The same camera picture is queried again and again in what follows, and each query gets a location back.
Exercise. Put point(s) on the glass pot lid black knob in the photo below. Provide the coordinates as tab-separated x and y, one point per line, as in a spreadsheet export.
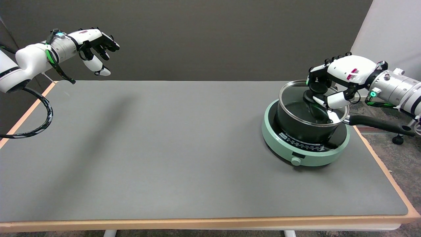
292	95

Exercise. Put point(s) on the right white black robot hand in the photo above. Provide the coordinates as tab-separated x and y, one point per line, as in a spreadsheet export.
348	67

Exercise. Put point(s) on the green round induction cooker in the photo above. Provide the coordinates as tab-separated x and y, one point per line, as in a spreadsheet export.
279	143

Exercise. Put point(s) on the white table leg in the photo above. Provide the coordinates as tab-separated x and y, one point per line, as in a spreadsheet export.
110	233
290	233

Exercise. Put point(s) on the black office chair base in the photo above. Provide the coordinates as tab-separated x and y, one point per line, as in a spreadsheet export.
398	139

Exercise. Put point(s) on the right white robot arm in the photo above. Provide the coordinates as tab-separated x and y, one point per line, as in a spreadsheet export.
399	87

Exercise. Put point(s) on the red striped floor strip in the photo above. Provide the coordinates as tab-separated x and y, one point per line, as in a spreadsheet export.
368	129

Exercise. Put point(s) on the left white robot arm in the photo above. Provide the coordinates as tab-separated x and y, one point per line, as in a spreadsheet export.
31	59

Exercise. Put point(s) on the white partition panel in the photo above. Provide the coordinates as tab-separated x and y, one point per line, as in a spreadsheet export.
388	33

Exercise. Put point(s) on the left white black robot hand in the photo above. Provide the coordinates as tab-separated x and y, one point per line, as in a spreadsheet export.
88	35

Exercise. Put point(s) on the grey table mat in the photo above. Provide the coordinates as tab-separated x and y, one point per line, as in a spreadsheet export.
164	148

